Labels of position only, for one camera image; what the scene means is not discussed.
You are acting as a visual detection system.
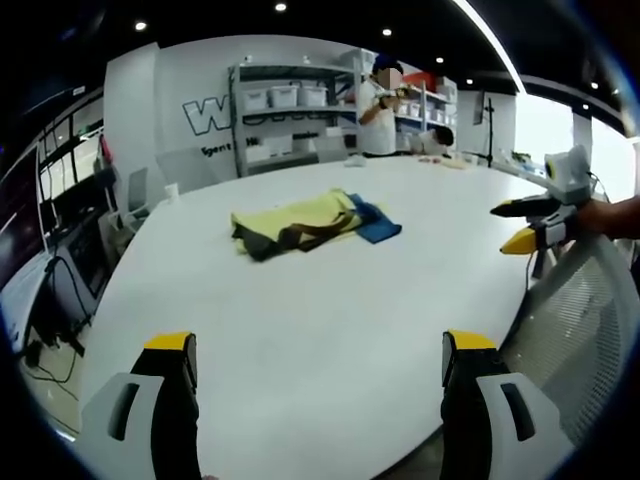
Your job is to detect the yellow garment with dark straps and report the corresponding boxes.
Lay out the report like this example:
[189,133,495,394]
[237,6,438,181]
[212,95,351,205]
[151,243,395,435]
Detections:
[230,187,362,262]

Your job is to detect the black floor cable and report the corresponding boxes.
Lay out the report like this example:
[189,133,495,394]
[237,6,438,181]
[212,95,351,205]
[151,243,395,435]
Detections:
[22,254,91,401]

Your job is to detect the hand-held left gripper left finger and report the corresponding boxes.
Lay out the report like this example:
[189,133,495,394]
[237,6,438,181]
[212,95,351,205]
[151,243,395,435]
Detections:
[79,330,202,480]

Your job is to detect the blue cloth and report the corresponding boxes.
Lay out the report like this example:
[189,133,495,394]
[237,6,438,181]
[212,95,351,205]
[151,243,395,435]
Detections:
[348,192,403,246]

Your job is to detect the black tripod stand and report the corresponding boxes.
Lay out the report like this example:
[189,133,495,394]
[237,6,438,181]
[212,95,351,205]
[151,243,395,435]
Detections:
[480,97,497,169]

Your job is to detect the pale yellow template sheet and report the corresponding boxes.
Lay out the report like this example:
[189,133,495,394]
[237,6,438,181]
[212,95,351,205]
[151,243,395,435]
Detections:
[233,199,394,259]

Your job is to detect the grey metal shelving unit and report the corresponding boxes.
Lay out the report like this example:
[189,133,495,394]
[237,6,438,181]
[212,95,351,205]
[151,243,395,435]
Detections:
[228,60,362,178]

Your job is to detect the dark computer monitor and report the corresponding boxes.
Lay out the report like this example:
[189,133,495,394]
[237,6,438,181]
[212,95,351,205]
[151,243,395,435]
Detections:
[0,144,52,291]

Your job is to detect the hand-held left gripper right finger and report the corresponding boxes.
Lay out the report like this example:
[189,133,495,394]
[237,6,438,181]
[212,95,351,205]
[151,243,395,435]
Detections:
[439,328,576,480]

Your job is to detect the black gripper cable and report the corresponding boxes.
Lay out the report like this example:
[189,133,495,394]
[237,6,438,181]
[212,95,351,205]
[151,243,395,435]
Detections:
[585,171,613,203]

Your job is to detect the white mesh office chair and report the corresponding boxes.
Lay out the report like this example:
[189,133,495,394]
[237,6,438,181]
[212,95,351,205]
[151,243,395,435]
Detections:
[499,233,640,451]

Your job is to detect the white shelf with bins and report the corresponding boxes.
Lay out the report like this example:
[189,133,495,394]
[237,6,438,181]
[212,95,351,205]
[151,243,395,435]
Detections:
[394,69,459,151]

